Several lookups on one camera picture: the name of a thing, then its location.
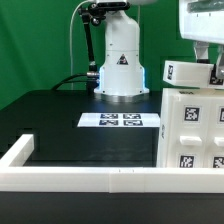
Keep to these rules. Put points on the small white box part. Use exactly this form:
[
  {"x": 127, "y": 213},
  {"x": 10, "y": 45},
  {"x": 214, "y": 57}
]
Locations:
[{"x": 187, "y": 74}]

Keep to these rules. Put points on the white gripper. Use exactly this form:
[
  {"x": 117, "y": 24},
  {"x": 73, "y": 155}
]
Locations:
[{"x": 203, "y": 21}]

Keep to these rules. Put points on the white cabinet body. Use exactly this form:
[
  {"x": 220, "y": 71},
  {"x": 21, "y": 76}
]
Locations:
[{"x": 164, "y": 157}]

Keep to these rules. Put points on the white marker tag sheet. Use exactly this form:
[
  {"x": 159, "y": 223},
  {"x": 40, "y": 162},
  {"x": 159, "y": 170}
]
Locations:
[{"x": 120, "y": 120}]

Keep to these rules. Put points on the white U-shaped fence frame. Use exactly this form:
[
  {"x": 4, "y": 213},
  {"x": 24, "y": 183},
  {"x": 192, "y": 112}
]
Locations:
[{"x": 15, "y": 175}]

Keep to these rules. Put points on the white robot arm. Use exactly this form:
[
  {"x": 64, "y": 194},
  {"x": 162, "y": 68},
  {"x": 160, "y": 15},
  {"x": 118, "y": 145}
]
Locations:
[{"x": 122, "y": 77}]

